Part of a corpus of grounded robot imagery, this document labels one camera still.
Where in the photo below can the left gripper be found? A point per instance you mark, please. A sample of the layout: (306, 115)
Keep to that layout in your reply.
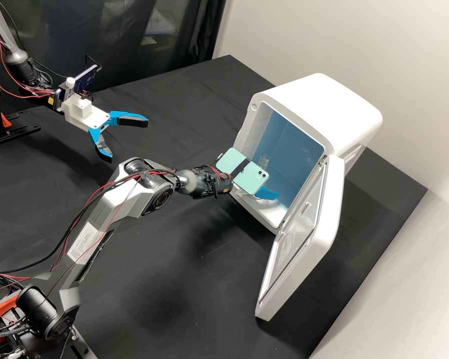
(83, 114)

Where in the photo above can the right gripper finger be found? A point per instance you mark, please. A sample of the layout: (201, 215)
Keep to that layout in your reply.
(266, 194)

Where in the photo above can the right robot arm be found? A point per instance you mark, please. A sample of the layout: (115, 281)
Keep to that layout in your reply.
(108, 213)

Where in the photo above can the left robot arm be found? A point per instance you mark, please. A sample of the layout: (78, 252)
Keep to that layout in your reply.
(20, 61)

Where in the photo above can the incubator door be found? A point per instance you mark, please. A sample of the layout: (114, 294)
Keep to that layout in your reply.
(314, 228)

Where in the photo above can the white incubator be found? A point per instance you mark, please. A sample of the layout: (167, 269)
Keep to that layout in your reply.
(333, 108)

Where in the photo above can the right wrist camera phone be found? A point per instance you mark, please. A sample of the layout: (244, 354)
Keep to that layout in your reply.
(247, 172)

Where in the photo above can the wrist camera phone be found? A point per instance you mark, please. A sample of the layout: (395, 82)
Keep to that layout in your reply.
(247, 172)
(88, 76)

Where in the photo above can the left wrist camera phone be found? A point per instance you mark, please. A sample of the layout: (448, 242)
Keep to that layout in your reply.
(88, 76)

